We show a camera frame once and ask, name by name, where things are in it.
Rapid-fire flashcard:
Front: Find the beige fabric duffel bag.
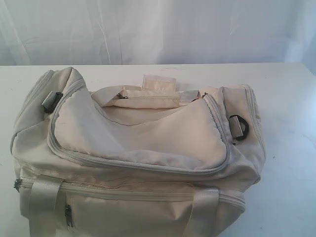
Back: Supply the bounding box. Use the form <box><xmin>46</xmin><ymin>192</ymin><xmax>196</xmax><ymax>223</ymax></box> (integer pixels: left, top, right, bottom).
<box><xmin>10</xmin><ymin>67</ymin><xmax>266</xmax><ymax>237</ymax></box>

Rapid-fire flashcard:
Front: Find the white backdrop curtain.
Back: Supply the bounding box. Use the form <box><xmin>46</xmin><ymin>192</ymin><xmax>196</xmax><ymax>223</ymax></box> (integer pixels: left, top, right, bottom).
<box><xmin>0</xmin><ymin>0</ymin><xmax>316</xmax><ymax>67</ymax></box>

